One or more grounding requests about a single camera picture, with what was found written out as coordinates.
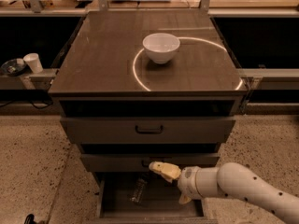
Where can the open bottom drawer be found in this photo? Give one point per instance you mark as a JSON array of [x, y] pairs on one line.
[[159, 202]]

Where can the top drawer with handle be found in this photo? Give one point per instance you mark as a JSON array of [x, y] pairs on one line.
[[147, 131]]

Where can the dark round dish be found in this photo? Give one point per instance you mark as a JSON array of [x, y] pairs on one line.
[[13, 67]]

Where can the dark wooden drawer cabinet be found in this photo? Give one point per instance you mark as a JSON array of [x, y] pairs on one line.
[[107, 74]]

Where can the white paper cup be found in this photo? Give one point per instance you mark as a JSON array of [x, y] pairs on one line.
[[32, 59]]

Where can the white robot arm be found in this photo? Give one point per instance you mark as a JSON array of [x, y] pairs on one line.
[[230, 180]]

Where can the black object at floor edge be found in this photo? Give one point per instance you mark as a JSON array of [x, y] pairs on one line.
[[30, 219]]

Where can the white ceramic bowl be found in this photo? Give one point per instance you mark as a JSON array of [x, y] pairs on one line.
[[161, 47]]

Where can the clear plastic water bottle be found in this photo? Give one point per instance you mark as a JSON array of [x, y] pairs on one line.
[[140, 186]]

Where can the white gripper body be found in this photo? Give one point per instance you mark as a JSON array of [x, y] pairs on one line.
[[188, 182]]

